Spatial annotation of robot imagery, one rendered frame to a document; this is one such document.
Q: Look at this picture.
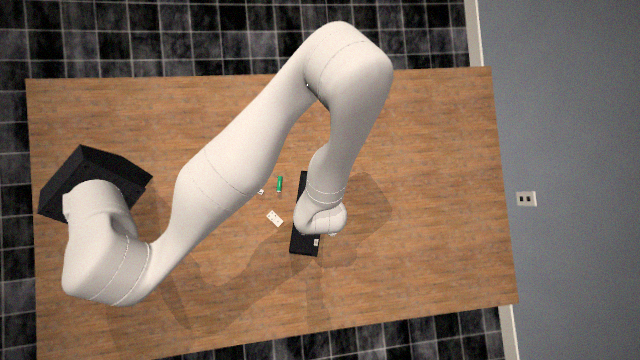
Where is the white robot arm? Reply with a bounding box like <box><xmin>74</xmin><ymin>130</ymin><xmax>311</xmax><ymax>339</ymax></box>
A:
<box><xmin>62</xmin><ymin>21</ymin><xmax>394</xmax><ymax>307</ymax></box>

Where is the white domino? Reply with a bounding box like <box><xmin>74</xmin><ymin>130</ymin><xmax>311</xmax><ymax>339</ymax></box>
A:
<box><xmin>267</xmin><ymin>211</ymin><xmax>284</xmax><ymax>227</ymax></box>

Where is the black rack of three bins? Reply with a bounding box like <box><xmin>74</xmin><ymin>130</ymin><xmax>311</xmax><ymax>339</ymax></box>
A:
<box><xmin>289</xmin><ymin>171</ymin><xmax>320</xmax><ymax>257</ymax></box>

